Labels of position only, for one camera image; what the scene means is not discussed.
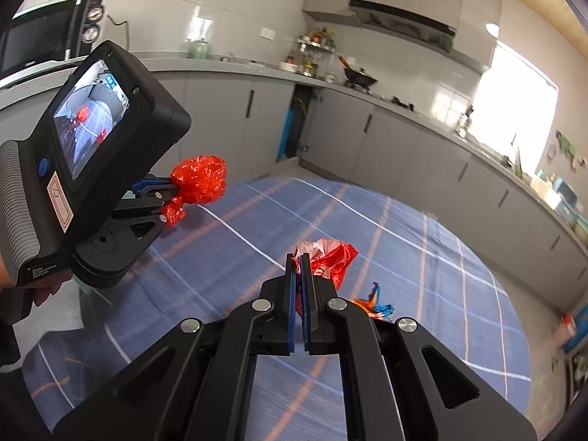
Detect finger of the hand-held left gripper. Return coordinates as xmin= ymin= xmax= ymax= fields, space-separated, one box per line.
xmin=110 ymin=186 xmax=180 ymax=251
xmin=131 ymin=173 xmax=178 ymax=194

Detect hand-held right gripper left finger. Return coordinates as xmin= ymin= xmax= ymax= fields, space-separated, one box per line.
xmin=53 ymin=252 xmax=299 ymax=441

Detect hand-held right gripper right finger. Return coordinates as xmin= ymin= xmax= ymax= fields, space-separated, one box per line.
xmin=301 ymin=252 xmax=538 ymax=441

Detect red cellophane wrapper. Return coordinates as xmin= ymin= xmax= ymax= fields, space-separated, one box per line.
xmin=160 ymin=155 xmax=228 ymax=228

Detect red and white plastic bag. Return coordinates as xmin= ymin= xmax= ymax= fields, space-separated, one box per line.
xmin=294 ymin=238 xmax=360 ymax=318

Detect person's left hand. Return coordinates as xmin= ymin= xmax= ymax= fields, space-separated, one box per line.
xmin=31 ymin=266 xmax=74 ymax=308

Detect orange and blue wrapper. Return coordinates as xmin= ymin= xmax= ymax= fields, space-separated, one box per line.
xmin=351 ymin=282 xmax=396 ymax=322

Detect blue checked tablecloth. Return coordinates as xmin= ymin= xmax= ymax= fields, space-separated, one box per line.
xmin=23 ymin=177 xmax=531 ymax=441

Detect black and silver microwave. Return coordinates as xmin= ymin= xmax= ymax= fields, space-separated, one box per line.
xmin=0 ymin=0 xmax=107 ymax=90

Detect metal spice rack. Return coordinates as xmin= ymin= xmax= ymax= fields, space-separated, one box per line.
xmin=289 ymin=28 xmax=336 ymax=76

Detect grey base cabinets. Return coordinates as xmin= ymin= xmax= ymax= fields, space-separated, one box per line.
xmin=0 ymin=69 xmax=588 ymax=304

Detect black wok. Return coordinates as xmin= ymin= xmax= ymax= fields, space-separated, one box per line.
xmin=337 ymin=54 xmax=378 ymax=89

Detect metal utensil holder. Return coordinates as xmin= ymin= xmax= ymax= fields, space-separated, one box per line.
xmin=457 ymin=108 xmax=474 ymax=139

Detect white and red bucket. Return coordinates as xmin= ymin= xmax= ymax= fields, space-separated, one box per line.
xmin=553 ymin=315 xmax=578 ymax=350

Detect black range hood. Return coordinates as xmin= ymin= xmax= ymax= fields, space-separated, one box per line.
xmin=348 ymin=0 xmax=458 ymax=53

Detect blue dish rack box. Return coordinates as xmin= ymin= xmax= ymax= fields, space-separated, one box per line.
xmin=553 ymin=179 xmax=580 ymax=214

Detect bright window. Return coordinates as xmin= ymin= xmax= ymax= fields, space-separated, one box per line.
xmin=471 ymin=41 xmax=559 ymax=173

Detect black microwave power cable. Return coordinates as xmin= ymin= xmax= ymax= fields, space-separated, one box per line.
xmin=107 ymin=15 xmax=133 ymax=58

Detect green wall decoration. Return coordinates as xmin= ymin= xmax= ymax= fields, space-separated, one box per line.
xmin=549 ymin=131 xmax=586 ymax=173

